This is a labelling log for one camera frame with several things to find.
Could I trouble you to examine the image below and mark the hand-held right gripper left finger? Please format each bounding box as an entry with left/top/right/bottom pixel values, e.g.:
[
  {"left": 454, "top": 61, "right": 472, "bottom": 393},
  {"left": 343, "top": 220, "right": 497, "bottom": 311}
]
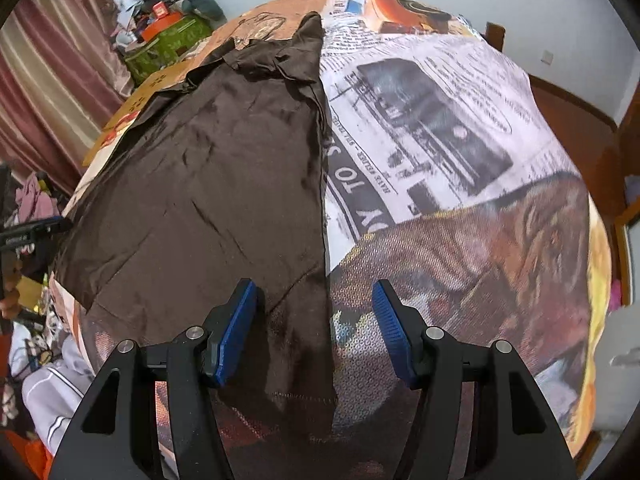
[{"left": 50, "top": 279, "right": 259, "bottom": 480}]

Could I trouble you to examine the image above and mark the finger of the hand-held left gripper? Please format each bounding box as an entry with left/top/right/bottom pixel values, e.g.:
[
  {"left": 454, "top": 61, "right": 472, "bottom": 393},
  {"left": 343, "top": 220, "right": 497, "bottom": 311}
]
[{"left": 0, "top": 216, "right": 71, "bottom": 256}]

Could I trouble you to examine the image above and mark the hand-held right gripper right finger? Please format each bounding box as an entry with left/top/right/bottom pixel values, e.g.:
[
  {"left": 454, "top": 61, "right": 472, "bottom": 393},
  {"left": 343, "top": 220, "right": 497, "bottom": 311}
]
[{"left": 371, "top": 279, "right": 576, "bottom": 480}]

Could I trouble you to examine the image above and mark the dark brown cloth garment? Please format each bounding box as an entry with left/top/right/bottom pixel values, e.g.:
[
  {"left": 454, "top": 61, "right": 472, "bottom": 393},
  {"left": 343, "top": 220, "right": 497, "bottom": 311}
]
[{"left": 52, "top": 11, "right": 338, "bottom": 441}]

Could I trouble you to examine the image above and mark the pink clothes pile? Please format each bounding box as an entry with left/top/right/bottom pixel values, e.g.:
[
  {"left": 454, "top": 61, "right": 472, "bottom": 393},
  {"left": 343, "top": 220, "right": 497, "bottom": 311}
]
[{"left": 12, "top": 171, "right": 61, "bottom": 226}]

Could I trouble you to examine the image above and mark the striped pink curtain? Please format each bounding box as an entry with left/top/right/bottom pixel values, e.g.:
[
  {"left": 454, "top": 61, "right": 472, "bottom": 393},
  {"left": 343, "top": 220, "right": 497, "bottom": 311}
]
[{"left": 0, "top": 0, "right": 123, "bottom": 196}]

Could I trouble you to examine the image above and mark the printed newspaper pattern blanket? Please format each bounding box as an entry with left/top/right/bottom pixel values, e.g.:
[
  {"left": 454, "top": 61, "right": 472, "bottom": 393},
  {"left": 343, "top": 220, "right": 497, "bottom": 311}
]
[{"left": 47, "top": 0, "right": 613, "bottom": 480}]

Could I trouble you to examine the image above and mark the green leaf pattern storage box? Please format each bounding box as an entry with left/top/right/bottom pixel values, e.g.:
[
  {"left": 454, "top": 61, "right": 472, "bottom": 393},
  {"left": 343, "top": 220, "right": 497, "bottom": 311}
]
[{"left": 124, "top": 16, "right": 215, "bottom": 86}]

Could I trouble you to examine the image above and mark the orange box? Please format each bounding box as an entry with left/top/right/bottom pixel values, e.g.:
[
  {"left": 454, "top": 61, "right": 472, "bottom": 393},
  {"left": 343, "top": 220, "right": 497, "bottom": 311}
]
[{"left": 141, "top": 12, "right": 183, "bottom": 43}]

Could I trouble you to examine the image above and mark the grey plush pillow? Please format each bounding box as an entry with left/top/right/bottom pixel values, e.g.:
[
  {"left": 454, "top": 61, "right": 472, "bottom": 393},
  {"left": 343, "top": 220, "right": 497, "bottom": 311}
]
[{"left": 170, "top": 0, "right": 227, "bottom": 23}]

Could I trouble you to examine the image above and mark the wooden bed footboard post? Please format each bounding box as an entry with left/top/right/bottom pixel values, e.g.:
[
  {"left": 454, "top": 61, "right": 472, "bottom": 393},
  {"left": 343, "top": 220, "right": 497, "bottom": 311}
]
[{"left": 484, "top": 22, "right": 508, "bottom": 53}]

